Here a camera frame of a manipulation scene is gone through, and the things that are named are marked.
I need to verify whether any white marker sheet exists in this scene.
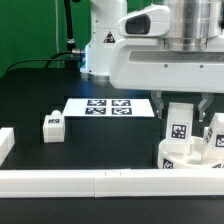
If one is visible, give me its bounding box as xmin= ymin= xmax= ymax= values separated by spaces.
xmin=63 ymin=98 xmax=154 ymax=117

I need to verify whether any white U-shaped fence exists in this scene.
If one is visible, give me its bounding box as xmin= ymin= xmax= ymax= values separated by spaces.
xmin=0 ymin=126 xmax=224 ymax=199

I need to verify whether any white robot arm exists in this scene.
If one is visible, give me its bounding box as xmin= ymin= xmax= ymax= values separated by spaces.
xmin=80 ymin=0 xmax=224 ymax=112

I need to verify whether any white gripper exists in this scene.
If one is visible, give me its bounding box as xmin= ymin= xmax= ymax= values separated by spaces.
xmin=109 ymin=36 xmax=224 ymax=122

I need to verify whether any black vertical hose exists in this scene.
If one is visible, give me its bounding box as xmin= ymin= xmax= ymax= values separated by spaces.
xmin=63 ymin=0 xmax=76 ymax=53

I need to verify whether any black cable on table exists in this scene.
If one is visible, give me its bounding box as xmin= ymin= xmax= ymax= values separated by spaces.
xmin=4 ymin=48 xmax=87 ymax=76

